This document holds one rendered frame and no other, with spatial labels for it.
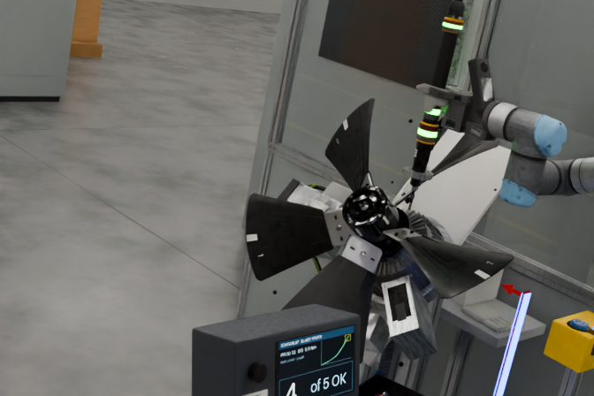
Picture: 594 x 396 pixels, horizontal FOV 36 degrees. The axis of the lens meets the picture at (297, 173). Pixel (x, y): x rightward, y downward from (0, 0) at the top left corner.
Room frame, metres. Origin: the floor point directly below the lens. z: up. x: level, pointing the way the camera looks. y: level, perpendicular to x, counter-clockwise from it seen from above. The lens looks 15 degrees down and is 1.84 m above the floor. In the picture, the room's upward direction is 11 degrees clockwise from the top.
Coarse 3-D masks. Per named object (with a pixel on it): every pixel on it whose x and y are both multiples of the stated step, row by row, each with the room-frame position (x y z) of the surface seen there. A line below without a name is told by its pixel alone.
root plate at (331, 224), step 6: (336, 210) 2.13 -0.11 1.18; (324, 216) 2.13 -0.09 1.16; (330, 216) 2.13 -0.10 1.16; (330, 222) 2.13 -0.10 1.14; (336, 222) 2.13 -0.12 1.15; (342, 222) 2.12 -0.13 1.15; (330, 228) 2.13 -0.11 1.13; (342, 228) 2.12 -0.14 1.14; (348, 228) 2.12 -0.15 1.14; (330, 234) 2.13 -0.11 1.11; (336, 234) 2.13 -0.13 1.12; (342, 234) 2.12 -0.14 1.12; (348, 234) 2.12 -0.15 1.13; (336, 240) 2.13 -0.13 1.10; (342, 240) 2.12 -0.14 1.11
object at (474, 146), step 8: (464, 136) 2.24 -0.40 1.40; (472, 136) 2.18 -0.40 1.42; (456, 144) 2.24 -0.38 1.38; (464, 144) 2.16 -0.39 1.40; (472, 144) 2.12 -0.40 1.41; (480, 144) 2.09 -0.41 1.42; (488, 144) 2.07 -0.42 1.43; (496, 144) 2.05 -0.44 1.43; (456, 152) 2.13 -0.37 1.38; (464, 152) 2.09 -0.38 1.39; (472, 152) 2.07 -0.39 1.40; (480, 152) 2.05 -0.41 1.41; (448, 160) 2.11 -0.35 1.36; (456, 160) 2.07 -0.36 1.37; (464, 160) 2.05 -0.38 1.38; (440, 168) 2.09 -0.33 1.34
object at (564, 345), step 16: (560, 320) 1.97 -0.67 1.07; (592, 320) 2.01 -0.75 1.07; (560, 336) 1.94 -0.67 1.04; (576, 336) 1.91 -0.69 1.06; (592, 336) 1.91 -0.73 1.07; (544, 352) 1.96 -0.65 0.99; (560, 352) 1.93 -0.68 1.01; (576, 352) 1.90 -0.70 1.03; (576, 368) 1.90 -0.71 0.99; (592, 368) 1.93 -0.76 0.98
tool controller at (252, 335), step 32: (256, 320) 1.29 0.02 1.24; (288, 320) 1.30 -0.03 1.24; (320, 320) 1.30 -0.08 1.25; (352, 320) 1.33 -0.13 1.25; (192, 352) 1.23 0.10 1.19; (224, 352) 1.18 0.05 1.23; (256, 352) 1.19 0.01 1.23; (288, 352) 1.23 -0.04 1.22; (320, 352) 1.27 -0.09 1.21; (352, 352) 1.32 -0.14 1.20; (192, 384) 1.22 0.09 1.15; (224, 384) 1.17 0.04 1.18; (256, 384) 1.18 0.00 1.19; (320, 384) 1.27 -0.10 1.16; (352, 384) 1.31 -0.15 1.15
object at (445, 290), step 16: (400, 240) 1.97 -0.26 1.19; (416, 240) 1.98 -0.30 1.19; (432, 240) 2.00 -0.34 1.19; (416, 256) 1.91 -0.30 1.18; (432, 256) 1.91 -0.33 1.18; (448, 256) 1.91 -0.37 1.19; (464, 256) 1.92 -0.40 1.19; (480, 256) 1.93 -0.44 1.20; (496, 256) 1.92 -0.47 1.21; (512, 256) 1.92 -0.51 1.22; (432, 272) 1.85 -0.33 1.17; (448, 272) 1.85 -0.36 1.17; (464, 272) 1.85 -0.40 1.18; (496, 272) 1.86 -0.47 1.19; (448, 288) 1.81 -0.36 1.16; (464, 288) 1.80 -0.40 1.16
